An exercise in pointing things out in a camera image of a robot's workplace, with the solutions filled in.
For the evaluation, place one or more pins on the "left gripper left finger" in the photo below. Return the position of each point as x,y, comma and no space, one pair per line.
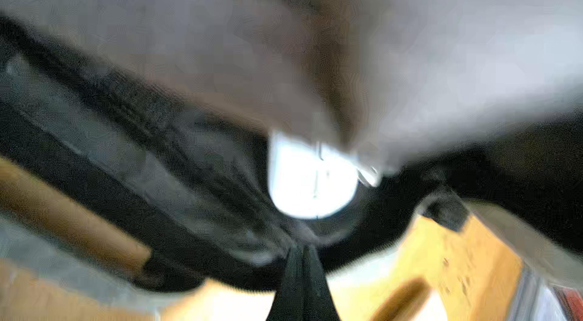
288,303

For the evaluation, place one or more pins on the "grey laptop bag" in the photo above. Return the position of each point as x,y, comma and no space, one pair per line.
156,115

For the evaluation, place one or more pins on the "pale blue computer mouse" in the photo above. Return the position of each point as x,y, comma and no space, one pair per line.
313,181

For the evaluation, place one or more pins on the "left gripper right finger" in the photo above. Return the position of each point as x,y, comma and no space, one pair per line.
318,303

